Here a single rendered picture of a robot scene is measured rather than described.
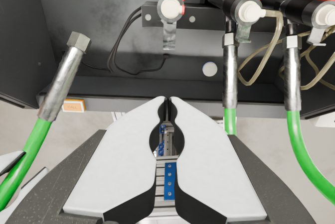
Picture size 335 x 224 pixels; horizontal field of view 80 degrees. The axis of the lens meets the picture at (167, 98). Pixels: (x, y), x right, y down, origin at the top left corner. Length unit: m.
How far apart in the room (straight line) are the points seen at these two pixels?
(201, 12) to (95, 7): 0.28
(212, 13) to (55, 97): 0.28
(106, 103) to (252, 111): 0.35
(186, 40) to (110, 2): 0.20
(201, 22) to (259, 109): 0.26
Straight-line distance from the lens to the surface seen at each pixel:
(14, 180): 0.24
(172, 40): 0.23
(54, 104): 0.23
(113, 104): 0.50
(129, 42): 0.56
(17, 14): 0.54
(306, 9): 0.28
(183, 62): 0.56
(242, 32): 0.24
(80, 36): 0.24
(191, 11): 0.38
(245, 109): 0.52
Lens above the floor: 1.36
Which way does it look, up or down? 60 degrees down
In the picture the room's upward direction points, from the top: 179 degrees counter-clockwise
